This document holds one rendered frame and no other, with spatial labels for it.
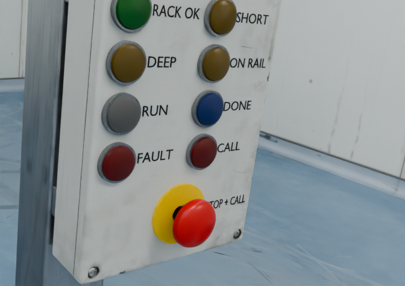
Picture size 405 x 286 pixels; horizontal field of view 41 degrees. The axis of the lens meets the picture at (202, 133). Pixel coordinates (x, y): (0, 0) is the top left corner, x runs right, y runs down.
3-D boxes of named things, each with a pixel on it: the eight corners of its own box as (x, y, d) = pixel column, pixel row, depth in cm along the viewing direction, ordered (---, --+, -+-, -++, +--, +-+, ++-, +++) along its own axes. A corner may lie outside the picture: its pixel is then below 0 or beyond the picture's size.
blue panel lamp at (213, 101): (223, 126, 44) (228, 93, 43) (197, 128, 42) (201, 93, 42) (216, 123, 45) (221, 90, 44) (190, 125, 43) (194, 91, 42)
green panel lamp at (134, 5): (151, 32, 37) (156, -10, 36) (116, 30, 35) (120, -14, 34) (144, 30, 38) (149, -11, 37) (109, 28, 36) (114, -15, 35)
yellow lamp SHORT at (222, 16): (236, 37, 42) (241, 0, 41) (210, 35, 40) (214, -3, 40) (229, 35, 43) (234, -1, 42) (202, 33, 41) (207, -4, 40)
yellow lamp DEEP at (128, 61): (146, 84, 38) (150, 44, 37) (111, 84, 36) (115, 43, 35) (139, 81, 38) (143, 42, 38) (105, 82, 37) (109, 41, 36)
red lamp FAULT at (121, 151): (135, 181, 40) (139, 145, 39) (102, 186, 38) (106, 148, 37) (129, 177, 40) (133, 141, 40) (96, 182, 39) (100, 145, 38)
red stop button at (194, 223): (216, 245, 44) (223, 200, 43) (178, 256, 42) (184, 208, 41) (182, 223, 48) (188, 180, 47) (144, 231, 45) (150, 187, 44)
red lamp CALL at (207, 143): (217, 168, 45) (222, 136, 44) (191, 172, 43) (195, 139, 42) (210, 165, 46) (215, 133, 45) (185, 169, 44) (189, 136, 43)
